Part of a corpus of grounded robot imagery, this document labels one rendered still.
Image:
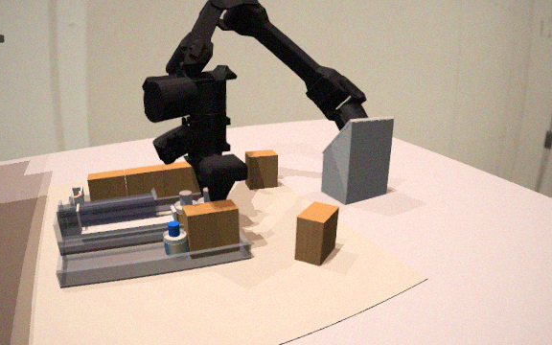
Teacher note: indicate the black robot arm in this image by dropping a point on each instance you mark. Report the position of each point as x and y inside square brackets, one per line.
[186, 89]

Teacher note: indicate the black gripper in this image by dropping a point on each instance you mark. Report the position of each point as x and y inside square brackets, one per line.
[214, 170]

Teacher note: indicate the grey jar with blue lid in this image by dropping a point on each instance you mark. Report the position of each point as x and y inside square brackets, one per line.
[175, 240]

